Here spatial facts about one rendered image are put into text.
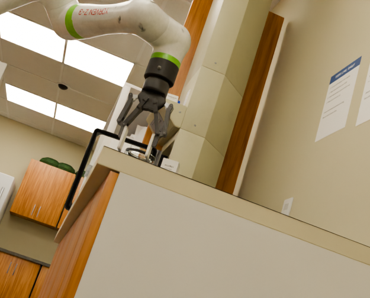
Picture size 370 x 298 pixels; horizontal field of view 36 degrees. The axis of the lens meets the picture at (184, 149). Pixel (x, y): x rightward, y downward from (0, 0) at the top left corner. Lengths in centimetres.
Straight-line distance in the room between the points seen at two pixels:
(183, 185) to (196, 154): 114
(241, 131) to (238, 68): 39
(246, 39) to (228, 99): 31
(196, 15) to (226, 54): 52
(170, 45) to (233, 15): 94
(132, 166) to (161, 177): 7
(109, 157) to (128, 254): 20
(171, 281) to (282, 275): 24
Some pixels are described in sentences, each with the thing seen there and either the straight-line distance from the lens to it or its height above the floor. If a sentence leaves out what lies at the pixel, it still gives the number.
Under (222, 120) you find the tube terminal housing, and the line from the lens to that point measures 245.
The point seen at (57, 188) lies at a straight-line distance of 749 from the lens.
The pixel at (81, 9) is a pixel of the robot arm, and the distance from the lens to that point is 188.
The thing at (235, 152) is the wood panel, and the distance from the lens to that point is 277.
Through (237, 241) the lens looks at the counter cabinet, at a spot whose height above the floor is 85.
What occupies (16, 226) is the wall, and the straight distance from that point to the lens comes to 776.
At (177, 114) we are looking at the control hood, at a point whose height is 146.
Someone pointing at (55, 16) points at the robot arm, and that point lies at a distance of 199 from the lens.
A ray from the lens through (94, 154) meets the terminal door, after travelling 258.
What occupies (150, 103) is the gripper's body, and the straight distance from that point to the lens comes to 164.
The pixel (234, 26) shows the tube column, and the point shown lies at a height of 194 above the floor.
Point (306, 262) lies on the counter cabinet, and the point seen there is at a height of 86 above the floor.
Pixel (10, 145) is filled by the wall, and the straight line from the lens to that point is 795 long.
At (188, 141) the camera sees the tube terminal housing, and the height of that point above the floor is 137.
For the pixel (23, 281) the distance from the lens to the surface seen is 717.
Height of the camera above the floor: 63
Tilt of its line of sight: 18 degrees up
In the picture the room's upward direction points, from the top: 18 degrees clockwise
